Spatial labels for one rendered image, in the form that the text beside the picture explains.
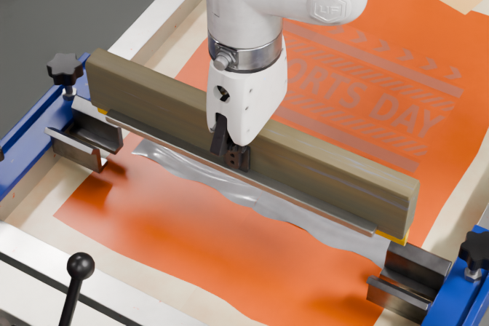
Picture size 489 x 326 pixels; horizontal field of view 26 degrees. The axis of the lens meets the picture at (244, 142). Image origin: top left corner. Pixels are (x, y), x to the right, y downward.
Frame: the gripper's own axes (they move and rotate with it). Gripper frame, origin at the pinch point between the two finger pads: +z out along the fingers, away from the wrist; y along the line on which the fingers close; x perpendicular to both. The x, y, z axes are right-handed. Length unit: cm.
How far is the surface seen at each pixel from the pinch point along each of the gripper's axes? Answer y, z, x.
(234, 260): -5.8, 14.5, -1.8
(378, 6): 43.4, 14.6, 2.4
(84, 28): 97, 110, 106
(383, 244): 4.8, 14.1, -16.3
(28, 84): 72, 110, 106
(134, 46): 15.8, 11.0, 26.5
